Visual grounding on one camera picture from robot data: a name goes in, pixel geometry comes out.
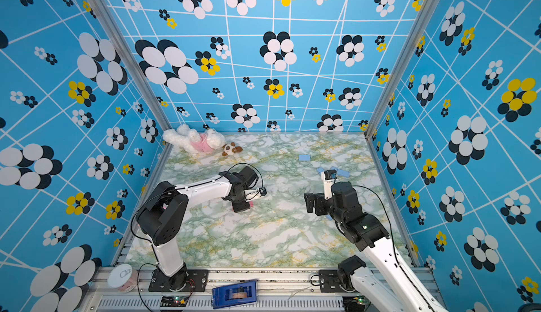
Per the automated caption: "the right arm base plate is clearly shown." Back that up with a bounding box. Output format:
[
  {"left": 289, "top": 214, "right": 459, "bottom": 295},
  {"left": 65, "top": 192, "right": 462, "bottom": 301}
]
[{"left": 317, "top": 270, "right": 357, "bottom": 293}]

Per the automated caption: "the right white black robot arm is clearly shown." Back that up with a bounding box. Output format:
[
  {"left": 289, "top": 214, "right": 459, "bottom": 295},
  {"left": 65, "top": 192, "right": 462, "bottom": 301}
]
[{"left": 304, "top": 180, "right": 447, "bottom": 311}]

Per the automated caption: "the circuit board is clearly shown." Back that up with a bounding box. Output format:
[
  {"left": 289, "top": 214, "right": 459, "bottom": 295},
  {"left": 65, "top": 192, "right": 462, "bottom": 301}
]
[
  {"left": 344, "top": 297, "right": 366, "bottom": 308},
  {"left": 160, "top": 296, "right": 190, "bottom": 307}
]

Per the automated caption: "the aluminium front rail frame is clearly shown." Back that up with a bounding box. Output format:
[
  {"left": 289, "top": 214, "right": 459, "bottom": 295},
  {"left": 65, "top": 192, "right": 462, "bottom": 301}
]
[{"left": 79, "top": 266, "right": 376, "bottom": 311}]

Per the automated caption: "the left circuit board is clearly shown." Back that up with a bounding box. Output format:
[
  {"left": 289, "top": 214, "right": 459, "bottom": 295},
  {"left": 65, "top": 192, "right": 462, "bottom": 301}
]
[{"left": 160, "top": 296, "right": 190, "bottom": 307}]

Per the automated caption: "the white pink plush toy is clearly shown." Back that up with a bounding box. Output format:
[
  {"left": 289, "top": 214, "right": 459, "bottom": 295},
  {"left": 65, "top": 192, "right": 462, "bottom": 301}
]
[{"left": 163, "top": 124, "right": 226, "bottom": 155}]

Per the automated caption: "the blue box device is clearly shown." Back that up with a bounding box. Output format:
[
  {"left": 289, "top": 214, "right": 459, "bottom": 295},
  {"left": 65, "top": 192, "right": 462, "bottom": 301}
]
[{"left": 211, "top": 280, "right": 257, "bottom": 309}]

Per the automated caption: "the small brown white plush dog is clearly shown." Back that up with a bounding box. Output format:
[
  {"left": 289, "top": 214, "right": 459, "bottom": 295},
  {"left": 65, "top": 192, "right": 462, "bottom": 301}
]
[{"left": 222, "top": 142, "right": 243, "bottom": 157}]

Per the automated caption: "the right circuit board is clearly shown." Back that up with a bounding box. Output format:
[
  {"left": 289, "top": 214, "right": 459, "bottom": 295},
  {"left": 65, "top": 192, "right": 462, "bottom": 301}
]
[{"left": 344, "top": 297, "right": 366, "bottom": 308}]

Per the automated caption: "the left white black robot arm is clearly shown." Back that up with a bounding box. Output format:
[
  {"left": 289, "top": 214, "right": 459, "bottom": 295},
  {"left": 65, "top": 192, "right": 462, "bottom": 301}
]
[{"left": 135, "top": 165, "right": 266, "bottom": 292}]

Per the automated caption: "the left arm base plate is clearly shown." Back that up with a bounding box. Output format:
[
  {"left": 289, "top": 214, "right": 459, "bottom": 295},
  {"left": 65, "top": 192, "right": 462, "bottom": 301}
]
[{"left": 148, "top": 269, "right": 209, "bottom": 293}]

